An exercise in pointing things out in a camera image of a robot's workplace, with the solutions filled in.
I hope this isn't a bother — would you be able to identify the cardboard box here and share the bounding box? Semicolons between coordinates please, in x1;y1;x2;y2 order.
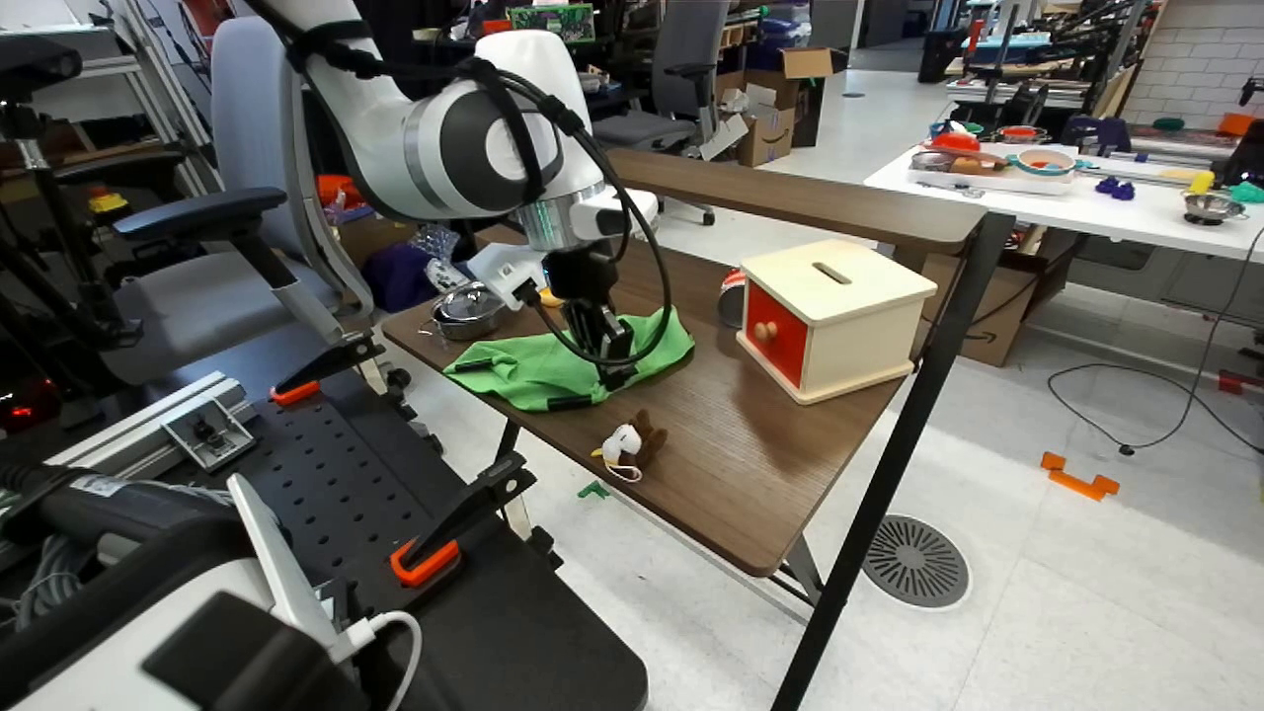
719;46;839;166

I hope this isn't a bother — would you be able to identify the orange handled black clamp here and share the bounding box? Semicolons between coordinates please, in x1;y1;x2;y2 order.
389;453;532;591

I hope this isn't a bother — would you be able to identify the green cloth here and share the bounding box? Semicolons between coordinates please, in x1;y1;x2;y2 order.
448;315;696;413

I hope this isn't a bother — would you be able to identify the round floor drain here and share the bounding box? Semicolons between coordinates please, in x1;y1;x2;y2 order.
864;516;967;610

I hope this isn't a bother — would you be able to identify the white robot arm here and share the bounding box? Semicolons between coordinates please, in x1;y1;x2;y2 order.
251;0;647;387

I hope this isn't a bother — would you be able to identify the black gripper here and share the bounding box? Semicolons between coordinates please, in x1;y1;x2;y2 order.
547;245;638;392

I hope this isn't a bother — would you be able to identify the wooden box with red drawer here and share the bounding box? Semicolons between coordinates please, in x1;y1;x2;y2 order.
739;241;936;404

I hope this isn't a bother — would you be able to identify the long brown bench table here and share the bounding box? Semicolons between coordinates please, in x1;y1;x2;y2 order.
610;147;1010;251

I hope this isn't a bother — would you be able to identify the white table with toys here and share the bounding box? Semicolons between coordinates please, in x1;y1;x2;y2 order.
871;140;1264;265

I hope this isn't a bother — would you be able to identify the black floor cable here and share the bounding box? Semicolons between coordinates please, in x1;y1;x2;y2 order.
1042;220;1264;463

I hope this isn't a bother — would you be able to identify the steel pot with lid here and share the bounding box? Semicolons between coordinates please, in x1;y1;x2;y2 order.
434;280;510;328

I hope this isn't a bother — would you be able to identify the orange floor marker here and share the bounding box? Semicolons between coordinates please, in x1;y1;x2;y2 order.
1041;449;1122;502

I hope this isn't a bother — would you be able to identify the small plush toy animal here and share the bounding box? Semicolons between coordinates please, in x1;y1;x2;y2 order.
594;412;669;482

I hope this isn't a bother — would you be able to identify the brown folding table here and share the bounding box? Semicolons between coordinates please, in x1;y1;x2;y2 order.
376;234;1021;711

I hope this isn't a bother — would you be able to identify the black perforated mount plate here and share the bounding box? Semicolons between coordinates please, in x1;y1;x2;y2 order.
235;396;647;711

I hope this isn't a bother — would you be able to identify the grey armchair with armrest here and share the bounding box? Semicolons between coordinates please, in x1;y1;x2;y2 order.
103;17;376;382

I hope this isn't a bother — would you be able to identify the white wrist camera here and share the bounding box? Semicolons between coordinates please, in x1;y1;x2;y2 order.
466;245;547;313

